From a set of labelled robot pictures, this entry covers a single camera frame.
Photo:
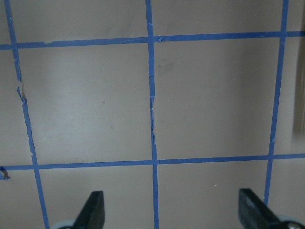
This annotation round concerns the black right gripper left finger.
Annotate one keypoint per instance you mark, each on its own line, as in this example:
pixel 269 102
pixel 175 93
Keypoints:
pixel 92 215

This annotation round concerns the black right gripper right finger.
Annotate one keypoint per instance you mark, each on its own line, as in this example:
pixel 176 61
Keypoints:
pixel 254 214

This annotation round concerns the woven wicker basket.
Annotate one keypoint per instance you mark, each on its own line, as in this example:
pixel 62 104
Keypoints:
pixel 299 108

